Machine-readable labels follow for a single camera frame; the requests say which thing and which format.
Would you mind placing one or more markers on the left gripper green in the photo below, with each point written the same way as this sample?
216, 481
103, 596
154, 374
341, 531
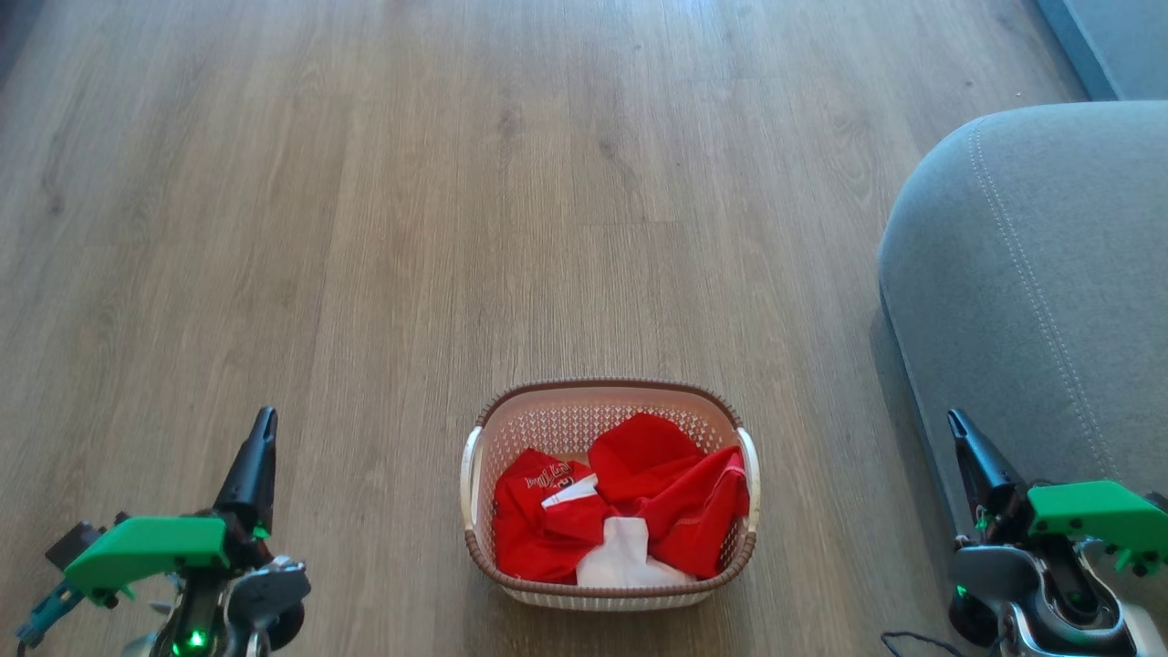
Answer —
146, 547

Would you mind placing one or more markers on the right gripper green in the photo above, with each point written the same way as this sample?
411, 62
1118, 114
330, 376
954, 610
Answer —
1095, 511

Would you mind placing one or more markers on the red jersey with printed number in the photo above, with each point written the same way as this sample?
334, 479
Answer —
525, 538

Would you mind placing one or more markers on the red garment with white part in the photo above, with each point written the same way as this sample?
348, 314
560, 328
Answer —
675, 493

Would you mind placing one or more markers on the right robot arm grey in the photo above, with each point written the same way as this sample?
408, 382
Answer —
995, 575

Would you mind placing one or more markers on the white laundry basket brown rim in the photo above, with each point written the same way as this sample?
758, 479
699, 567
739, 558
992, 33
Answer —
610, 404

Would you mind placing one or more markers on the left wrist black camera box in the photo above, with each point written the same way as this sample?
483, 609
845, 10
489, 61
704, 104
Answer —
75, 545

